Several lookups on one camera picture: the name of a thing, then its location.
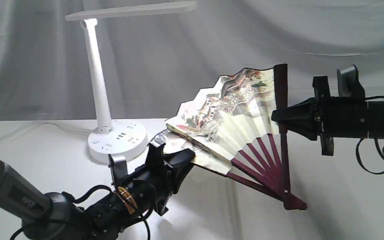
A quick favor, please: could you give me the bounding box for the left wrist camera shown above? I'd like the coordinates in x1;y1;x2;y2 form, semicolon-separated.
108;154;128;189

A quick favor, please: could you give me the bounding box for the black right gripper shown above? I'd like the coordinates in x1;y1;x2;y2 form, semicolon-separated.
271;76;334;156

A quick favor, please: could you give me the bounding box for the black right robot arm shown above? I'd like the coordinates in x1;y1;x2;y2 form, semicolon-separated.
272;76;384;156

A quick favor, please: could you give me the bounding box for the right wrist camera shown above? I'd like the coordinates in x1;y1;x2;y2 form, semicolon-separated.
337;64;365;99

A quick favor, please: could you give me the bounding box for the white desk lamp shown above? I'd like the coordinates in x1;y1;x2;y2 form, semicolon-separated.
65;1;197;164

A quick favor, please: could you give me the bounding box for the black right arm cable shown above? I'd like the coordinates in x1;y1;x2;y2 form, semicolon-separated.
355;95;384;175

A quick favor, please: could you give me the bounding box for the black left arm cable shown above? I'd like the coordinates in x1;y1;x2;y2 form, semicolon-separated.
10;184;151;240

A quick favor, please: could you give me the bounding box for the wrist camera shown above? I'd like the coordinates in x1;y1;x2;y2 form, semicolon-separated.
337;64;365;99
108;154;128;189

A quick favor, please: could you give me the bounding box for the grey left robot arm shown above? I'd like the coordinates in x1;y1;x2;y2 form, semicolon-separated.
0;143;195;240

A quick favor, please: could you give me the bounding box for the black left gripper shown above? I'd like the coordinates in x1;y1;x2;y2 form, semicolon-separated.
111;143;195;217

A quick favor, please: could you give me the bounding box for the grey backdrop cloth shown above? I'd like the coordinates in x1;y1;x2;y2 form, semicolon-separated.
0;0;384;120

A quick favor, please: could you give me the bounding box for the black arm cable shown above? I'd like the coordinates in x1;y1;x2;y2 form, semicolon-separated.
10;184;151;240
355;95;384;175

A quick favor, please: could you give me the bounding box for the painted paper folding fan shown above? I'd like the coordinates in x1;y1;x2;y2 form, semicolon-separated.
150;63;308;211

